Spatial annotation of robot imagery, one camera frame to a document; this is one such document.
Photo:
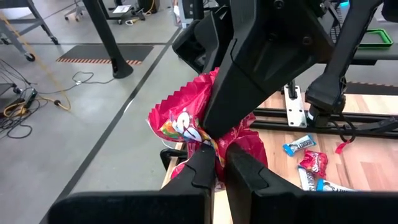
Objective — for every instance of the red Skittles candy bag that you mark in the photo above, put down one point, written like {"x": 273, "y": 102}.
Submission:
{"x": 314, "y": 163}
{"x": 186, "y": 118}

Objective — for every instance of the grey side table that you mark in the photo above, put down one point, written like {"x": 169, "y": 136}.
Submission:
{"x": 370, "y": 54}

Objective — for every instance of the small red tag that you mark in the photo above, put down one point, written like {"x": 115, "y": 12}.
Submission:
{"x": 341, "y": 147}

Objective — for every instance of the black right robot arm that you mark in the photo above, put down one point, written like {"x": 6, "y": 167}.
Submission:
{"x": 348, "y": 46}

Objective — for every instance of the grey metal cart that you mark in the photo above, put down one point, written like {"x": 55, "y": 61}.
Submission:
{"x": 37, "y": 21}

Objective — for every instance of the white paper sheet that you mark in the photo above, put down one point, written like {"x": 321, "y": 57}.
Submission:
{"x": 122, "y": 8}

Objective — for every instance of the office chair base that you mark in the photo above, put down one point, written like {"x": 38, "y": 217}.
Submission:
{"x": 74, "y": 11}

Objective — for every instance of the green-edged tray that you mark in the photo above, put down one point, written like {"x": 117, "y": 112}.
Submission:
{"x": 374, "y": 46}

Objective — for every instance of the silver aluminium bracket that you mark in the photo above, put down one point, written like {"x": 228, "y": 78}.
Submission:
{"x": 294, "y": 107}

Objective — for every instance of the black floor stand pole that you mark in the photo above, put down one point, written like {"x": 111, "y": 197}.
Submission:
{"x": 105, "y": 34}

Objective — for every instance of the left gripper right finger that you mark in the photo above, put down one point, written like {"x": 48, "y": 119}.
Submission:
{"x": 245, "y": 177}

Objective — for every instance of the hazard-striped floor mat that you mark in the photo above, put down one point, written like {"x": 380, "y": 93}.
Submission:
{"x": 93, "y": 53}

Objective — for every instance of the backlit black keyboard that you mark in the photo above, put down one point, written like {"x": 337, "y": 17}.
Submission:
{"x": 335, "y": 31}

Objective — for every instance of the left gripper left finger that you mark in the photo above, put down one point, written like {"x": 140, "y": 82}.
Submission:
{"x": 199, "y": 177}

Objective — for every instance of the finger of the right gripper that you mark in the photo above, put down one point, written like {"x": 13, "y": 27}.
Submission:
{"x": 264, "y": 62}
{"x": 199, "y": 43}

